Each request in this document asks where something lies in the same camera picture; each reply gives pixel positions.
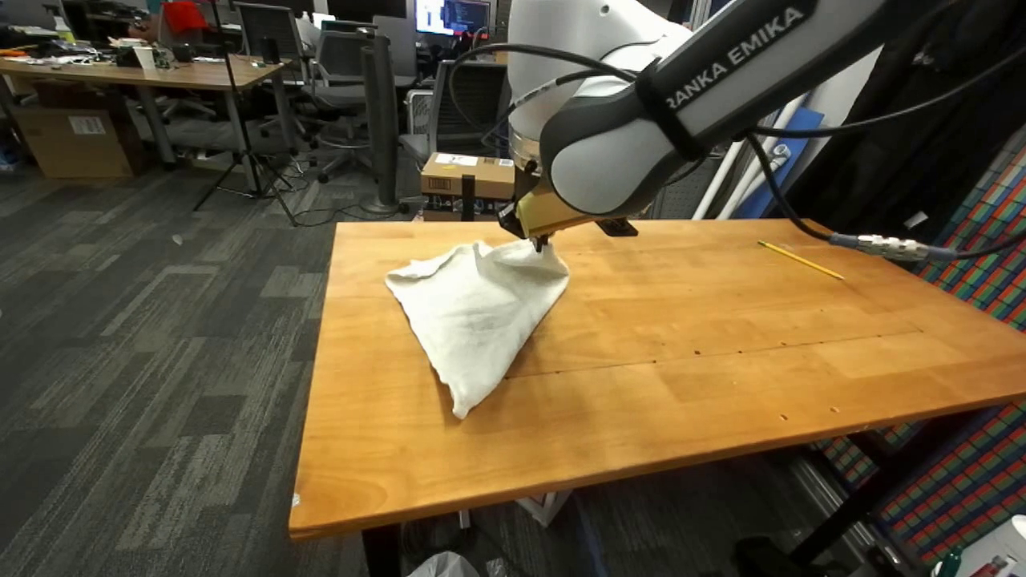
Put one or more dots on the lit computer monitor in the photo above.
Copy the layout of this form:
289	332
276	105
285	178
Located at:
434	13

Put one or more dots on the black tripod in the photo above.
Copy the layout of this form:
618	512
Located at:
246	129

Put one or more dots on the tan wrist camera block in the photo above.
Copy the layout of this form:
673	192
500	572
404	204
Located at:
551	214

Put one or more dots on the long wooden desk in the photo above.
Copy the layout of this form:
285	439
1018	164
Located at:
162	78

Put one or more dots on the white and blue board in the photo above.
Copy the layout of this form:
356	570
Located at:
788	162

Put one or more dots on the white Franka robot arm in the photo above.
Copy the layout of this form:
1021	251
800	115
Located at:
661	108

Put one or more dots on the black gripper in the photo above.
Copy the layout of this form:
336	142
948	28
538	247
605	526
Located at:
515	221

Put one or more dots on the black fabric drape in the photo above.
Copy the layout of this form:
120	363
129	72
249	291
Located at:
930	139

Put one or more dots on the cardboard box with label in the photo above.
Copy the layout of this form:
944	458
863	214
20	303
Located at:
74	146

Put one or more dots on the white square towel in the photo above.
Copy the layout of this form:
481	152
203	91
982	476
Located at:
475	323

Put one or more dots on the grey office chair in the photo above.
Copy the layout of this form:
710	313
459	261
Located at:
341	74

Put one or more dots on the black vertical pole with base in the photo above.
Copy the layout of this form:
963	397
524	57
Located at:
618	227

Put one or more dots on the black table leg frame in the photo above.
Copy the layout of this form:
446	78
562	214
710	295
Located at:
382	548

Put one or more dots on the black monitor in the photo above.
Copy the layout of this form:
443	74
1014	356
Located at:
273	29

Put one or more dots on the red object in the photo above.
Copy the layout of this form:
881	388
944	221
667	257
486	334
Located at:
184	16

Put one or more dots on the yellow pencil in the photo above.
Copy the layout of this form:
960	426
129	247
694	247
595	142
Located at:
802	261

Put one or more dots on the flat cardboard box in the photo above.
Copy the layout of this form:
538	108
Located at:
466	173

